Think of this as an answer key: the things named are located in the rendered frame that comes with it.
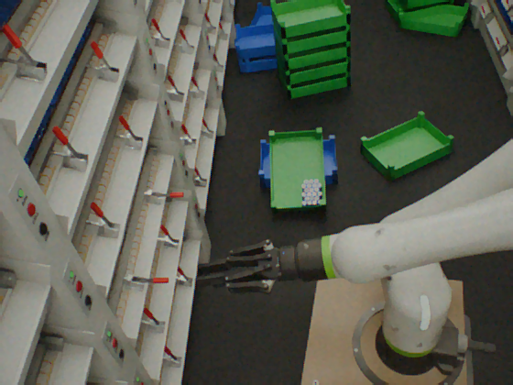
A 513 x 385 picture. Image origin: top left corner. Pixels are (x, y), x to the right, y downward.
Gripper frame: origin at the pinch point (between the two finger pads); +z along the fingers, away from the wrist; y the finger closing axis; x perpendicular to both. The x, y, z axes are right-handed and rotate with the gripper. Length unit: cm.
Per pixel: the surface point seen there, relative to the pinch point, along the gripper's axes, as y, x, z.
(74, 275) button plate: -20.5, 32.5, 9.6
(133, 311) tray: -7.6, 0.6, 17.9
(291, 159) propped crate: 86, -50, -4
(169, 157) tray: 42.7, 0.1, 18.0
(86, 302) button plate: -22.0, 26.4, 10.5
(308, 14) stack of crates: 155, -30, -16
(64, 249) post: -19.0, 37.5, 8.9
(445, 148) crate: 94, -67, -62
